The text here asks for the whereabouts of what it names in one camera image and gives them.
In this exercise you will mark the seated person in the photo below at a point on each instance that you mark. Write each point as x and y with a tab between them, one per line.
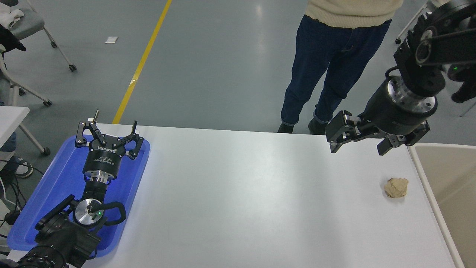
24	169

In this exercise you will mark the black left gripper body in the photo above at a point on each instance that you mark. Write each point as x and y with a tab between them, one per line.
102	160

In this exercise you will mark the white paper scrap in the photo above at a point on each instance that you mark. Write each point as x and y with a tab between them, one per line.
111	40

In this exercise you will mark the tan paper ball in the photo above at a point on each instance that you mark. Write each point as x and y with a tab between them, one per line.
396	187

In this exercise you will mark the standing person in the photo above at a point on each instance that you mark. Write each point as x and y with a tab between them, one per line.
316	56

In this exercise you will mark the metal frame wheeled chair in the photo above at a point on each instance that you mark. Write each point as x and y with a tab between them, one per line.
398	40

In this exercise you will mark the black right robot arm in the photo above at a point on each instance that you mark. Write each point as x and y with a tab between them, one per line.
435	41

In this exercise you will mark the white cloth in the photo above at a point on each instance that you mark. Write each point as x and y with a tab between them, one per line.
11	18

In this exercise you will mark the grey wheeled chair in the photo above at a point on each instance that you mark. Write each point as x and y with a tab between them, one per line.
29	24

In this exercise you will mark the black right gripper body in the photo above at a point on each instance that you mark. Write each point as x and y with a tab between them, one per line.
396	115

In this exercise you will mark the black cloth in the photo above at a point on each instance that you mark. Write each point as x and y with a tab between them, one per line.
9	41

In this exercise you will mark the large pale bin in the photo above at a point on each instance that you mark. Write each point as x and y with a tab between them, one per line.
448	208

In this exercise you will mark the white side table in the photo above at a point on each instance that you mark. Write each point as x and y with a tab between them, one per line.
9	119

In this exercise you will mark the blue plastic tray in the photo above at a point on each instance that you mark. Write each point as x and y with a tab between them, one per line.
55	186

